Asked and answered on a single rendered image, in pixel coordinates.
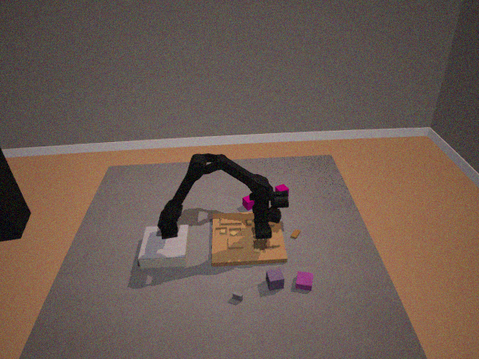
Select tan wooden puzzle board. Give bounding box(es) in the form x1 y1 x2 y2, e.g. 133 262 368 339
211 212 287 267

